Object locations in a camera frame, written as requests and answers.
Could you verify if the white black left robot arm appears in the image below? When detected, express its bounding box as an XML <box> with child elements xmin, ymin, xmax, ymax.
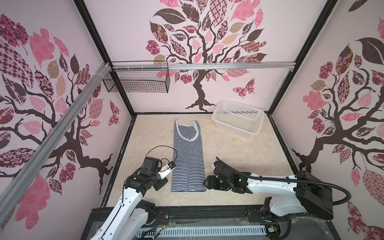
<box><xmin>92</xmin><ymin>157</ymin><xmax>176</xmax><ymax>240</ymax></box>

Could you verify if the silver aluminium back rail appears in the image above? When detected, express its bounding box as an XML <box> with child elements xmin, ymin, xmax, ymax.
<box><xmin>113</xmin><ymin>62</ymin><xmax>296</xmax><ymax>71</ymax></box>

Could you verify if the silver aluminium left rail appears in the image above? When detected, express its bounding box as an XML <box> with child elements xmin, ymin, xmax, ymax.
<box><xmin>1</xmin><ymin>62</ymin><xmax>110</xmax><ymax>224</ymax></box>

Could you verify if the black wire mesh basket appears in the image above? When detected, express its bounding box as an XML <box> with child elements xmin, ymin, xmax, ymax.
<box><xmin>103</xmin><ymin>60</ymin><xmax>171</xmax><ymax>94</ymax></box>

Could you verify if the white plastic laundry basket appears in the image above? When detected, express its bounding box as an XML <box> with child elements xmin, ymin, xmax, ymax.
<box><xmin>212</xmin><ymin>100</ymin><xmax>265</xmax><ymax>138</ymax></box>

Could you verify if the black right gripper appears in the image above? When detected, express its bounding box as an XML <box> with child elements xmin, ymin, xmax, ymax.
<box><xmin>201</xmin><ymin>175</ymin><xmax>233</xmax><ymax>190</ymax></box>

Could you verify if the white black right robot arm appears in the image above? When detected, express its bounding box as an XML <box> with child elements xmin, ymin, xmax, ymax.
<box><xmin>204</xmin><ymin>159</ymin><xmax>334</xmax><ymax>220</ymax></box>

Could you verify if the silver aluminium rail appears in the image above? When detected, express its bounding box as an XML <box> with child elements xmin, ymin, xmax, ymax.
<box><xmin>113</xmin><ymin>62</ymin><xmax>296</xmax><ymax>71</ymax></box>
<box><xmin>1</xmin><ymin>62</ymin><xmax>110</xmax><ymax>224</ymax></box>

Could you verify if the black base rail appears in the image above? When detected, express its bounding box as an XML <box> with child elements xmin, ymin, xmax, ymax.
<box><xmin>86</xmin><ymin>204</ymin><xmax>328</xmax><ymax>224</ymax></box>

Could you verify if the white slotted cable duct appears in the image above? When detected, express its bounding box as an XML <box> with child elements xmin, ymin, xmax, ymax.
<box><xmin>134</xmin><ymin>226</ymin><xmax>267</xmax><ymax>240</ymax></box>

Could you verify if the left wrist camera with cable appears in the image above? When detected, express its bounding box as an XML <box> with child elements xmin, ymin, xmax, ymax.
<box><xmin>146</xmin><ymin>145</ymin><xmax>178</xmax><ymax>180</ymax></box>

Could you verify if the blue white striped tank top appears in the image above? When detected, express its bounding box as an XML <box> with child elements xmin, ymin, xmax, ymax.
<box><xmin>171</xmin><ymin>120</ymin><xmax>207</xmax><ymax>193</ymax></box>

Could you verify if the black metal frame post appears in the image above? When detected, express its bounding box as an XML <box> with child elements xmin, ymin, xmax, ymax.
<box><xmin>74</xmin><ymin>0</ymin><xmax>136</xmax><ymax>118</ymax></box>

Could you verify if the black right frame post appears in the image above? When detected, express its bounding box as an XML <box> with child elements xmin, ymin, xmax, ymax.
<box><xmin>267</xmin><ymin>0</ymin><xmax>339</xmax><ymax>118</ymax></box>

